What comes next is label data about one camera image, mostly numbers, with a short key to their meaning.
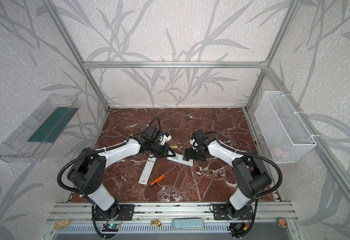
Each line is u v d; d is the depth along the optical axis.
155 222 0.71
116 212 0.69
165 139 0.84
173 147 0.96
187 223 0.67
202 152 0.68
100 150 0.50
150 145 0.72
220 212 0.73
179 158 0.85
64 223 0.70
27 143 0.63
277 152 0.73
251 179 0.45
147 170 0.86
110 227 0.72
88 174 0.46
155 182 0.82
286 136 0.61
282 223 0.71
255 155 0.47
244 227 0.70
